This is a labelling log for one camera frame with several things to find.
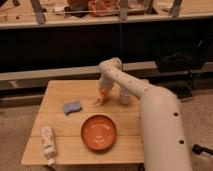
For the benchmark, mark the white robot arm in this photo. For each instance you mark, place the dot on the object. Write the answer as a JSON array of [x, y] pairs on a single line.
[[164, 143]]

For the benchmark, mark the white ceramic cup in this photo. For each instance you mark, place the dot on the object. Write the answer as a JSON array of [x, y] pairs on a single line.
[[124, 96]]

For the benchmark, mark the blue sponge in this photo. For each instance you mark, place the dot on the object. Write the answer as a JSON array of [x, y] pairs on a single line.
[[72, 107]]

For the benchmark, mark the orange plate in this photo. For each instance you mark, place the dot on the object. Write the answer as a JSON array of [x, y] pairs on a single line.
[[98, 132]]

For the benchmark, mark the orange cloth on shelf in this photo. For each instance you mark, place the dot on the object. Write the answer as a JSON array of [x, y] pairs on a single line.
[[99, 8]]

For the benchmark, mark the white tube bottle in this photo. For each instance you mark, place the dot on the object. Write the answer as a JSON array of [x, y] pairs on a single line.
[[48, 144]]

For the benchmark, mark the long wooden workbench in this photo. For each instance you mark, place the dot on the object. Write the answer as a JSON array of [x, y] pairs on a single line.
[[56, 13]]

